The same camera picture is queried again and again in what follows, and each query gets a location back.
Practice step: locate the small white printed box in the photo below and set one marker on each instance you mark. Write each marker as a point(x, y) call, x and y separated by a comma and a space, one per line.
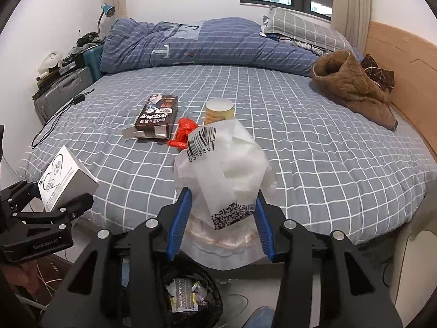
point(65, 174)

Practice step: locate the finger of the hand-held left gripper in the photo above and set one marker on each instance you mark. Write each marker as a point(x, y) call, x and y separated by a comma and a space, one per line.
point(17, 194)
point(65, 211)

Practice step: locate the grey checked pillow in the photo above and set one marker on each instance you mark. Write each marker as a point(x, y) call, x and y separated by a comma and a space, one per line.
point(300, 27)

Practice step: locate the red plastic bag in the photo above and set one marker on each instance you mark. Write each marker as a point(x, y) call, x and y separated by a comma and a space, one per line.
point(182, 133)

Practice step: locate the wooden headboard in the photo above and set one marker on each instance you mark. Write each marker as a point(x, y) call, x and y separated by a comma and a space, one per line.
point(409, 75)

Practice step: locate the grey suitcase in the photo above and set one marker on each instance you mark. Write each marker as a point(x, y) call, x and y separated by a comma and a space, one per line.
point(61, 88)

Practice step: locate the dark cloth bundle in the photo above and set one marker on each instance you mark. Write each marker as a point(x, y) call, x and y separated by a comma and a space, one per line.
point(89, 37)

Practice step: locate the clear zip bag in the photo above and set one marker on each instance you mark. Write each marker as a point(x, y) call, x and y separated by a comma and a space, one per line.
point(222, 249)

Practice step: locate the blue desk lamp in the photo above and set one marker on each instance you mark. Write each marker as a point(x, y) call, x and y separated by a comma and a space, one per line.
point(108, 9)

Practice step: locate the white barcode plastic bag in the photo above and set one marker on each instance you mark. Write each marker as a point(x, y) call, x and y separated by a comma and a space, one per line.
point(232, 164)

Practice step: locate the dark brown snack box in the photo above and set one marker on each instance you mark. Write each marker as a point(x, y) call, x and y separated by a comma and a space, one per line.
point(157, 112)

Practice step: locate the wide beige curtain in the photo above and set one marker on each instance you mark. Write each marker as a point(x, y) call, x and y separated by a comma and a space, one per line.
point(351, 6)

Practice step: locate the blue slipper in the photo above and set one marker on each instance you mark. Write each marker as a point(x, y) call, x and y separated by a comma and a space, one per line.
point(259, 317)

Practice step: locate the person's left hand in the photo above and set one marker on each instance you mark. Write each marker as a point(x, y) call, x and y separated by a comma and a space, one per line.
point(24, 278)

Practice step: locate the black lined trash bin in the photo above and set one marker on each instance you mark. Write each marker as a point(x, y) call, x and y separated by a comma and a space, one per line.
point(191, 270)

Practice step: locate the yellow paper cup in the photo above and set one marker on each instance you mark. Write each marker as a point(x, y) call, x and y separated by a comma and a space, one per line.
point(218, 109)

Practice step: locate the blue striped duvet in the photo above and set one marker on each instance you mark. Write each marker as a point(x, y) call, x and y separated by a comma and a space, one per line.
point(222, 44)

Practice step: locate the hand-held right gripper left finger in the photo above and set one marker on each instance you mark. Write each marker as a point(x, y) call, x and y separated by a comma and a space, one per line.
point(179, 225)

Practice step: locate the brown padded jacket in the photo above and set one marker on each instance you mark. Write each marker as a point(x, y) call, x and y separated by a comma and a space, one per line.
point(351, 85)

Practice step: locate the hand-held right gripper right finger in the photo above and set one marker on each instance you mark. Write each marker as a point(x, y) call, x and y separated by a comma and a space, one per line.
point(264, 232)

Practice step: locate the beige chair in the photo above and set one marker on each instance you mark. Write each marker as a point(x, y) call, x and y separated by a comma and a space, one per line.
point(413, 266)

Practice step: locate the pile of dark items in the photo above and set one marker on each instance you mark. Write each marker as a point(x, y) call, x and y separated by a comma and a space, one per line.
point(65, 66)

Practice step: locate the teal suitcase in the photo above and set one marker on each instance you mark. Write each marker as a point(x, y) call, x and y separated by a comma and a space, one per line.
point(94, 61)

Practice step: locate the dark brown patterned garment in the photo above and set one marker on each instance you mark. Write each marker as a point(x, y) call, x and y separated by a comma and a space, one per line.
point(379, 73)

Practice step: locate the white round gadget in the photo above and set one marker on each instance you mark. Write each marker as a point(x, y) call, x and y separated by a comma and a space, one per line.
point(51, 59)

